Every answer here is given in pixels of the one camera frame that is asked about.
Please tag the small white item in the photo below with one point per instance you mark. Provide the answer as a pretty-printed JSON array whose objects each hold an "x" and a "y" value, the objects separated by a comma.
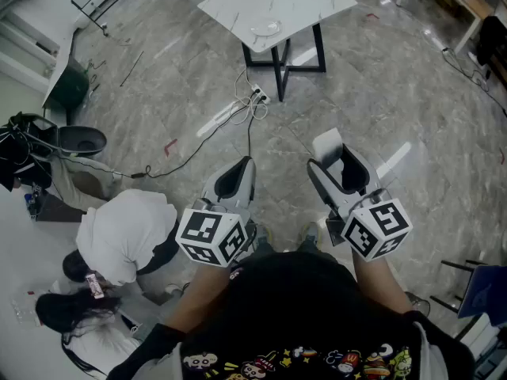
[{"x": 326, "y": 143}]

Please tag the blue folder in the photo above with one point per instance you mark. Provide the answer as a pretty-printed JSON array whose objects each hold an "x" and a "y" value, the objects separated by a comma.
[{"x": 481, "y": 291}]

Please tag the person's shoe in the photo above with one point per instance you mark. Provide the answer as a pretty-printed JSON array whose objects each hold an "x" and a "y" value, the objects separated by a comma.
[
  {"x": 309, "y": 236},
  {"x": 263, "y": 238}
]

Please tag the dark green bin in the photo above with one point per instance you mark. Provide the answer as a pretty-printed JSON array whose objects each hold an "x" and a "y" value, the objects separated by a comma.
[{"x": 71, "y": 83}]

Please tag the person's left shoe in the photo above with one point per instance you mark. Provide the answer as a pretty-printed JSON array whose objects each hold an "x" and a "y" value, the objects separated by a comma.
[{"x": 263, "y": 238}]

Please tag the black chair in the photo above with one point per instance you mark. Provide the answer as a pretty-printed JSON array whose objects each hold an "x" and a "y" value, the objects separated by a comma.
[{"x": 493, "y": 40}]

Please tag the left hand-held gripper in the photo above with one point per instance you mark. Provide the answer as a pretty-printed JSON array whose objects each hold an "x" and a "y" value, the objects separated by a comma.
[{"x": 206, "y": 232}]

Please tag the person's right shoe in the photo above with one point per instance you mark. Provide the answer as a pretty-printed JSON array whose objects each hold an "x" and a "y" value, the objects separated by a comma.
[{"x": 309, "y": 236}]

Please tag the pink phone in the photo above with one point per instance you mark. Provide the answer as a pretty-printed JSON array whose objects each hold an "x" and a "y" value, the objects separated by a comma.
[{"x": 94, "y": 286}]

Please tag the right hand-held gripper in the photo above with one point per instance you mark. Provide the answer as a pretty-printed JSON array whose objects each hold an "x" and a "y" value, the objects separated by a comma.
[{"x": 376, "y": 228}]

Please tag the clear round plate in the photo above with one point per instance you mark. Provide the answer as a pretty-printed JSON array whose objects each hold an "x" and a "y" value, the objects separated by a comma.
[{"x": 267, "y": 27}]

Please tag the person's black printed shirt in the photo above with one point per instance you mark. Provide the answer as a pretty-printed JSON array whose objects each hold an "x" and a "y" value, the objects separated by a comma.
[{"x": 301, "y": 315}]

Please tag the person's right forearm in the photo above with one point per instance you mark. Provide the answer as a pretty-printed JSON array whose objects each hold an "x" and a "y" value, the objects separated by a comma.
[{"x": 380, "y": 283}]

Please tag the person's left forearm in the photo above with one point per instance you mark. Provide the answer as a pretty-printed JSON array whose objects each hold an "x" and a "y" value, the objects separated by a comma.
[{"x": 198, "y": 295}]

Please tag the black metal stand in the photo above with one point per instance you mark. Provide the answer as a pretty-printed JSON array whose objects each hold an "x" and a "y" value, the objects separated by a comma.
[{"x": 455, "y": 287}]

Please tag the white power strip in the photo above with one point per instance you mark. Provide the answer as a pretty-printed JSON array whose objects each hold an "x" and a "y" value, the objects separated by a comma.
[{"x": 261, "y": 93}]

